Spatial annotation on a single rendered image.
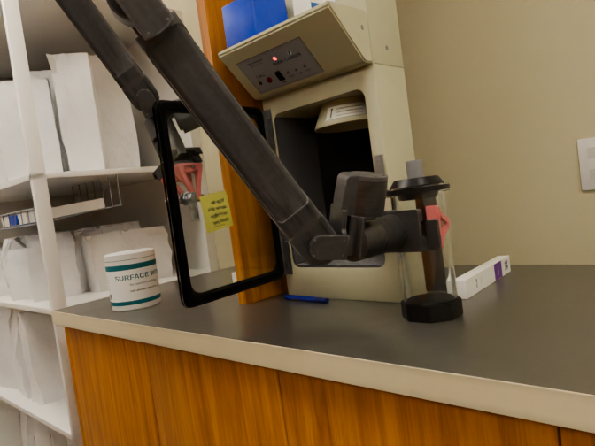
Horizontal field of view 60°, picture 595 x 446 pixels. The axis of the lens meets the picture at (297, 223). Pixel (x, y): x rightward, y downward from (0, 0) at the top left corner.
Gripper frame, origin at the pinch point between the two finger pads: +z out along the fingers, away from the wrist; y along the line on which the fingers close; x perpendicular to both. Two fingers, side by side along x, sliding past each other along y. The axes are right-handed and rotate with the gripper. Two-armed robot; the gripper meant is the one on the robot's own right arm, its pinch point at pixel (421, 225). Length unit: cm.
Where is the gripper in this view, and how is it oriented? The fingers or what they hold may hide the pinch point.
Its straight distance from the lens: 90.0
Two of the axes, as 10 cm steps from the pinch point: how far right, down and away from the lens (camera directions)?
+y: -7.2, 0.7, 6.9
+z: 6.8, -1.3, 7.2
